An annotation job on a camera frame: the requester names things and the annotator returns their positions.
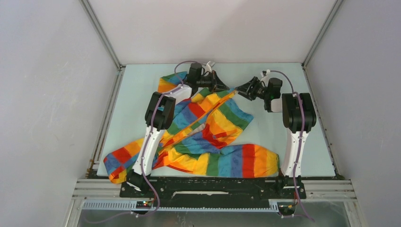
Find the left aluminium corner post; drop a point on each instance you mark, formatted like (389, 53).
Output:
(89, 10)

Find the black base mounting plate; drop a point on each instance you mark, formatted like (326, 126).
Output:
(214, 192)

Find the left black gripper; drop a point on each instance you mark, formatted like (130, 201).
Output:
(219, 85)

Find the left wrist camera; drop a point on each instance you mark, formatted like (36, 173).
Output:
(209, 66)

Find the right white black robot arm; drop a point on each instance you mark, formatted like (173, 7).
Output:
(298, 116)

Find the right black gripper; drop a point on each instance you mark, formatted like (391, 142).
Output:
(247, 91)

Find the rainbow striped jacket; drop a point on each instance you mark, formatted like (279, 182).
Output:
(200, 140)

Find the right aluminium corner post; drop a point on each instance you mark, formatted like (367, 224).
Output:
(322, 32)

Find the aluminium front frame rail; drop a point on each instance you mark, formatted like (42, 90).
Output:
(316, 190)

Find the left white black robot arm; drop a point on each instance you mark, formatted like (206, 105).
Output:
(159, 117)

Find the white cable duct strip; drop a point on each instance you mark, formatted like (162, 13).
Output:
(141, 206)

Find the aluminium corner post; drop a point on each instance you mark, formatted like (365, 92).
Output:
(89, 10)
(322, 32)

